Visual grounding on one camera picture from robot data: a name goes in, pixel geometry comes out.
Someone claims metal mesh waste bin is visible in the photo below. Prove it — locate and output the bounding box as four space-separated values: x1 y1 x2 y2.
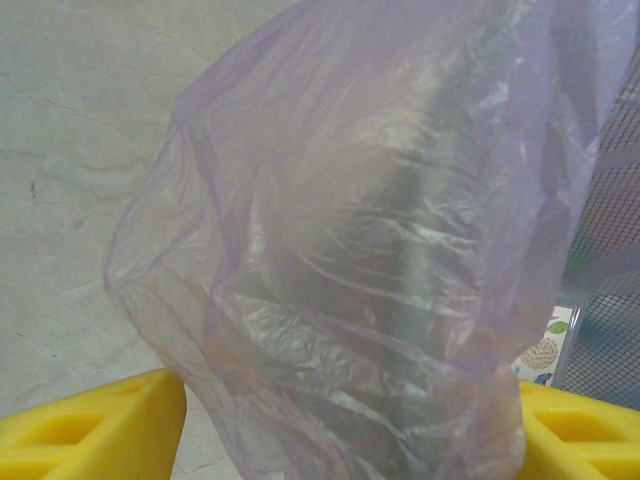
562 64 640 416

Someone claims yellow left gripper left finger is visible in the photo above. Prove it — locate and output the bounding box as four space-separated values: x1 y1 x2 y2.
0 368 188 480

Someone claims white fruit print pack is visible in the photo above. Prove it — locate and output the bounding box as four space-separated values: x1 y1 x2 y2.
514 303 582 389

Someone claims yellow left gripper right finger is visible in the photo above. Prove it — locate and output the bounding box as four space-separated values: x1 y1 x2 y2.
518 381 640 480

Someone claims translucent purple bin liner bag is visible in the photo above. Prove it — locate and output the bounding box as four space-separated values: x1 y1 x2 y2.
102 0 640 480

